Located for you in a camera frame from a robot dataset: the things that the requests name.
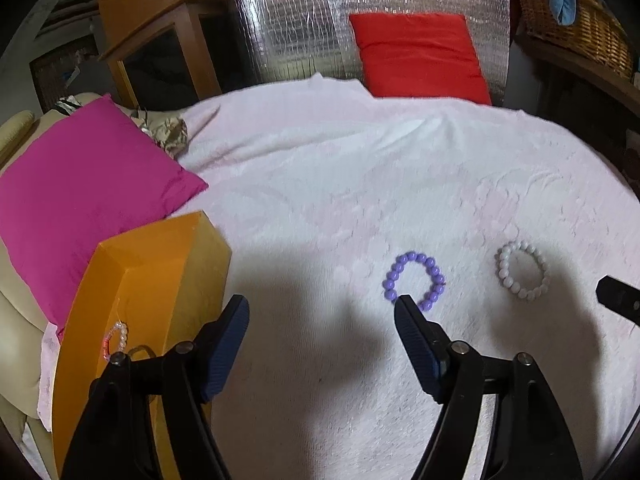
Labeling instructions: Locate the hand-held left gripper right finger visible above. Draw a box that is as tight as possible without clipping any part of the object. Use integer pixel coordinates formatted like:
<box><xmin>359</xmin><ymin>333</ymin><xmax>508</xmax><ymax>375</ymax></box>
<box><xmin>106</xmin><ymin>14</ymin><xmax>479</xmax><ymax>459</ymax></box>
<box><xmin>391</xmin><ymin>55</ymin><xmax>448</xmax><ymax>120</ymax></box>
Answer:
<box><xmin>393</xmin><ymin>295</ymin><xmax>583</xmax><ymax>480</ymax></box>

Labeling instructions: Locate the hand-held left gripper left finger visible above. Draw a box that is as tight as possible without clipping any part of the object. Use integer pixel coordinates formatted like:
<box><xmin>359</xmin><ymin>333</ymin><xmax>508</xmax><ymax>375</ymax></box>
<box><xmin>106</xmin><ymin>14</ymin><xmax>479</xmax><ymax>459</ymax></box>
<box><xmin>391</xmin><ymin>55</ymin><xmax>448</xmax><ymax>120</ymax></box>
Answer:
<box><xmin>60</xmin><ymin>294</ymin><xmax>251</xmax><ymax>480</ymax></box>

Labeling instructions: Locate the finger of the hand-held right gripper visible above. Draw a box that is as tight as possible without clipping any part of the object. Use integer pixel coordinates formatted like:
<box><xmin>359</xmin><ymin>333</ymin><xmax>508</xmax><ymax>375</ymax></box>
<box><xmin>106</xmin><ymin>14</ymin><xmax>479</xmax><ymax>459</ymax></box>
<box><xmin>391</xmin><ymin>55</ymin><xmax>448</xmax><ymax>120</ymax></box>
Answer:
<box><xmin>596</xmin><ymin>275</ymin><xmax>640</xmax><ymax>328</ymax></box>

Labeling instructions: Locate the purple bead bracelet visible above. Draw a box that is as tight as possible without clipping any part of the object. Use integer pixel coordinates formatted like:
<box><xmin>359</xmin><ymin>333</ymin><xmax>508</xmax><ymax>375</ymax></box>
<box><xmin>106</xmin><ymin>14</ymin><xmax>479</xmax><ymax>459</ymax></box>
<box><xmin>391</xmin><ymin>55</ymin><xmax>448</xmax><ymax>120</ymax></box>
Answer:
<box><xmin>382</xmin><ymin>251</ymin><xmax>446</xmax><ymax>312</ymax></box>

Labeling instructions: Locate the pink and white bead bracelet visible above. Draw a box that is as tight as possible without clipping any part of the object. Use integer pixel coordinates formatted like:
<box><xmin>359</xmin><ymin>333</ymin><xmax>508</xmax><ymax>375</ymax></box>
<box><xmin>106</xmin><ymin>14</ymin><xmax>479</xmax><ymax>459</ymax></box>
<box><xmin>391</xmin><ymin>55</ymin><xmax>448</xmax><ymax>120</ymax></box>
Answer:
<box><xmin>101</xmin><ymin>322</ymin><xmax>130</xmax><ymax>361</ymax></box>

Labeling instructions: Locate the orange box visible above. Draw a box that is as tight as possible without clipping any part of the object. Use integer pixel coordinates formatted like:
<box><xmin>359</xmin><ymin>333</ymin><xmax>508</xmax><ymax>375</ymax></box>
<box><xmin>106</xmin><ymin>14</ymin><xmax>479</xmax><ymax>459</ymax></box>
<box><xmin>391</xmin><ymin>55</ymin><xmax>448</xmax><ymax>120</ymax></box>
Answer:
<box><xmin>52</xmin><ymin>211</ymin><xmax>232</xmax><ymax>480</ymax></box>

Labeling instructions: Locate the white terry blanket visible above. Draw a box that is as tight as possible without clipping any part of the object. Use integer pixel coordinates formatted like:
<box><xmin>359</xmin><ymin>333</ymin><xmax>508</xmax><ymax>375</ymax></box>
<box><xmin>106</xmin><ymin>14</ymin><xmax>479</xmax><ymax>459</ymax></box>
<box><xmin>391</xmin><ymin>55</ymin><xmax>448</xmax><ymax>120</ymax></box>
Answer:
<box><xmin>37</xmin><ymin>72</ymin><xmax>640</xmax><ymax>480</ymax></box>

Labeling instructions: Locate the beige sofa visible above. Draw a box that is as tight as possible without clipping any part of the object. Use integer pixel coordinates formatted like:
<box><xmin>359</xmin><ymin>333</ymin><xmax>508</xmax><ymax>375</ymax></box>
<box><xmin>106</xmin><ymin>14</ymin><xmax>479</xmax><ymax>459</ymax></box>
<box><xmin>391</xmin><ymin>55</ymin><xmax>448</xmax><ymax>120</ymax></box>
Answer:
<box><xmin>0</xmin><ymin>92</ymin><xmax>101</xmax><ymax>480</ymax></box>

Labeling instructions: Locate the magenta pillow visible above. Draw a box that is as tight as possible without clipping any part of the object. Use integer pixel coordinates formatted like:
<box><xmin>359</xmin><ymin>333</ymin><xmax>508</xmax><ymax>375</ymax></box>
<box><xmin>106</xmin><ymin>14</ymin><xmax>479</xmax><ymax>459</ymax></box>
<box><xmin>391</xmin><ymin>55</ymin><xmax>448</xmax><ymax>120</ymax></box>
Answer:
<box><xmin>0</xmin><ymin>95</ymin><xmax>209</xmax><ymax>343</ymax></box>

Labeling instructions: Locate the wooden shelf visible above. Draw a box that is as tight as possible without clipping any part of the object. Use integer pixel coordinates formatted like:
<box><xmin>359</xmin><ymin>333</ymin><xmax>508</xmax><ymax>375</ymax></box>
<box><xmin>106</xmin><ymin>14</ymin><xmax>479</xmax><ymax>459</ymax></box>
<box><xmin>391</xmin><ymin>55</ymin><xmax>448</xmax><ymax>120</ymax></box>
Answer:
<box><xmin>515</xmin><ymin>35</ymin><xmax>640</xmax><ymax>126</ymax></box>

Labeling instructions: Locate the patterned crumpled cloth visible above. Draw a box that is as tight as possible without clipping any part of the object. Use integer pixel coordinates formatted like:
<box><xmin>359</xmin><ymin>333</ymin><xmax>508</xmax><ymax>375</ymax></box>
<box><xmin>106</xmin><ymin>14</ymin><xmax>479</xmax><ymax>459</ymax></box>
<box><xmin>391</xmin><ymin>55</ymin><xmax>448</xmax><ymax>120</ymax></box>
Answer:
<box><xmin>132</xmin><ymin>107</ymin><xmax>188</xmax><ymax>156</ymax></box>

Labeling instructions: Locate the wicker basket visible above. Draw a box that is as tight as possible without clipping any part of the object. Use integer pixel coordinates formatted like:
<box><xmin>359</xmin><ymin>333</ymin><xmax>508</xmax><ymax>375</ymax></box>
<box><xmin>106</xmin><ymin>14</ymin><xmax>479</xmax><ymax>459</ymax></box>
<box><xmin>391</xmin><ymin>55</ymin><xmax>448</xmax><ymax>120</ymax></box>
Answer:
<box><xmin>512</xmin><ymin>0</ymin><xmax>636</xmax><ymax>81</ymax></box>

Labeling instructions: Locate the small red cushion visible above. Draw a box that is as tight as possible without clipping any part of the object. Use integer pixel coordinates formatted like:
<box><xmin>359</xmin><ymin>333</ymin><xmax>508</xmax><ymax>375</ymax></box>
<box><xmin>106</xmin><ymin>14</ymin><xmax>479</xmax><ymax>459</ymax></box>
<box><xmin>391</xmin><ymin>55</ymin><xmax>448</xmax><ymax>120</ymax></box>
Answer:
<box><xmin>348</xmin><ymin>12</ymin><xmax>492</xmax><ymax>106</ymax></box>

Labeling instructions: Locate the dark woven chest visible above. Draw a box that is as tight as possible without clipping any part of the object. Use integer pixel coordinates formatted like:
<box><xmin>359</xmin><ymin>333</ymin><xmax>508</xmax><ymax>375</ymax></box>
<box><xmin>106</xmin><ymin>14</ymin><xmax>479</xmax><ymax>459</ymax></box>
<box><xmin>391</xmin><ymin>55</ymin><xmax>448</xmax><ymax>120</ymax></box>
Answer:
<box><xmin>30</xmin><ymin>35</ymin><xmax>108</xmax><ymax>111</ymax></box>

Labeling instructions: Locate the silver foil insulation panel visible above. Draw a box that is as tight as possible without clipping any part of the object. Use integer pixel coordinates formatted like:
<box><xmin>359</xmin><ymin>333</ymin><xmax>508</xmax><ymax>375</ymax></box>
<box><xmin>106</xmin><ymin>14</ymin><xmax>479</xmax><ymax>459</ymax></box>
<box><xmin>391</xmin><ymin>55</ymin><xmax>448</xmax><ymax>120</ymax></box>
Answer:
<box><xmin>220</xmin><ymin>0</ymin><xmax>511</xmax><ymax>106</ymax></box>

